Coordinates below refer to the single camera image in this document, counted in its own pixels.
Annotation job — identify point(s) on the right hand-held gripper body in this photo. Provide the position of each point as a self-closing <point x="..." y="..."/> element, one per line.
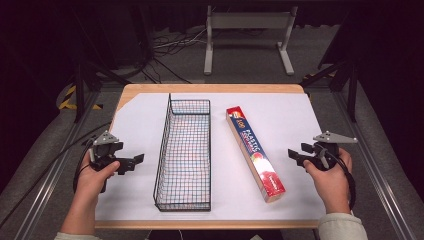
<point x="328" y="151"/>

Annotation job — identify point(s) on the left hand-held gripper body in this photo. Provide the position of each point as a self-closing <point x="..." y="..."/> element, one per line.
<point x="106" y="150"/>

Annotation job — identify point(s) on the yellow black hazard tape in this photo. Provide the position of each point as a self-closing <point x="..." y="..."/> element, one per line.
<point x="68" y="96"/>

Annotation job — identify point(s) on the white paper sheet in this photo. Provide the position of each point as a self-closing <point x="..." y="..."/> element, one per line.
<point x="140" y="126"/>

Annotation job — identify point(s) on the black tripod stand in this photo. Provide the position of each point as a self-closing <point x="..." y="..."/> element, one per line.
<point x="350" y="90"/>
<point x="79" y="90"/>

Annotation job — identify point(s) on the aluminium rail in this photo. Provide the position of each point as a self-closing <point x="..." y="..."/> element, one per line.
<point x="43" y="190"/>
<point x="373" y="173"/>

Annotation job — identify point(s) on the person's right hand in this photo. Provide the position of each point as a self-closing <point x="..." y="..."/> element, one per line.
<point x="333" y="186"/>

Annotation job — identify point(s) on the person's left hand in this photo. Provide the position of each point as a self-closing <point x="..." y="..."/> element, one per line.
<point x="90" y="181"/>

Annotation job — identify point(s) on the red blue plastic wrap box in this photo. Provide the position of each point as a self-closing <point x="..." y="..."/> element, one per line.
<point x="253" y="153"/>

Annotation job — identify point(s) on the white metal stand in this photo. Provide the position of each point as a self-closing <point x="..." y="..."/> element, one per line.
<point x="250" y="20"/>

